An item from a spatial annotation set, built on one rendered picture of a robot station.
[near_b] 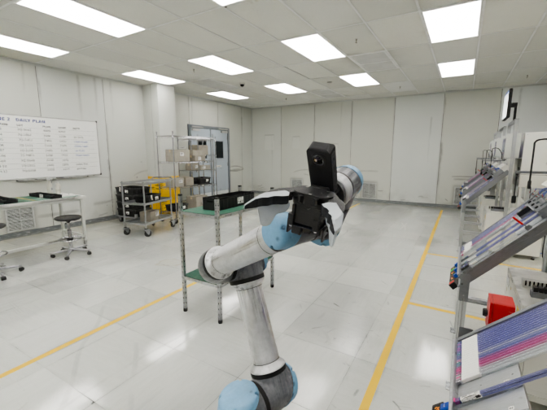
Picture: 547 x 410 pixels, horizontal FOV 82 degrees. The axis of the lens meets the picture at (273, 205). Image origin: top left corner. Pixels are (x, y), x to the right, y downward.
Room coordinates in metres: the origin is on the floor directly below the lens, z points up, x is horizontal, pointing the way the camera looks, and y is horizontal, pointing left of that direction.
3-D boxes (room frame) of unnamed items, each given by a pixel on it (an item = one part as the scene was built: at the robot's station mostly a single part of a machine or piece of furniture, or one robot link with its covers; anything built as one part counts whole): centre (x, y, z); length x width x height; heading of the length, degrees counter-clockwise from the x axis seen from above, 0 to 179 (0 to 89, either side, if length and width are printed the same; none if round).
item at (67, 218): (4.40, 2.91, 0.28); 0.54 x 0.52 x 0.57; 82
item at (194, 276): (3.02, 0.42, 0.55); 0.91 x 0.46 x 1.10; 149
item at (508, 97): (4.65, -3.37, 2.10); 0.58 x 0.14 x 0.41; 149
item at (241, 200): (3.02, 0.42, 1.01); 0.57 x 0.17 x 0.11; 149
